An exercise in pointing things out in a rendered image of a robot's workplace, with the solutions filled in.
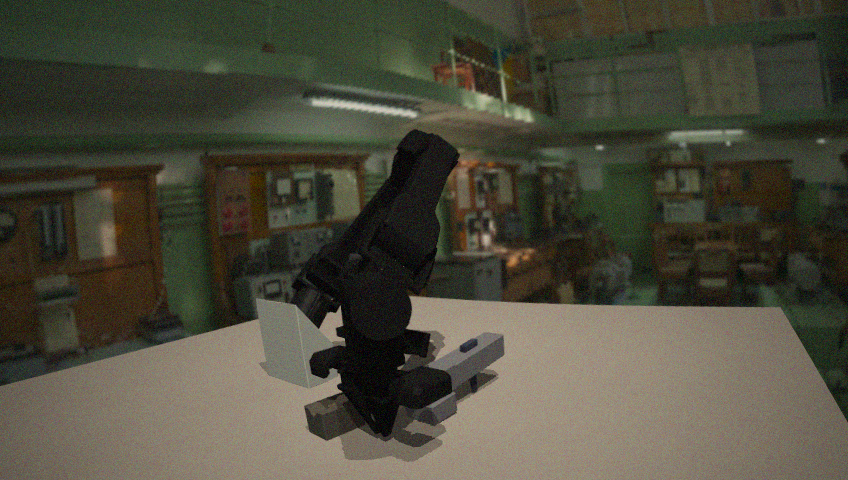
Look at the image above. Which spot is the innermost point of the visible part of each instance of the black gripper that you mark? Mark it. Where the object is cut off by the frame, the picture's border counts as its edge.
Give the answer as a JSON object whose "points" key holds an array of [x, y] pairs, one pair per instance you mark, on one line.
{"points": [[370, 379]]}

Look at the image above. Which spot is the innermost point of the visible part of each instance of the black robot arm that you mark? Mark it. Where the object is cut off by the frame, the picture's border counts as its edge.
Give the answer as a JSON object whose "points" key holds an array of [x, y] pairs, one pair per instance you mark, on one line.
{"points": [[400, 229]]}

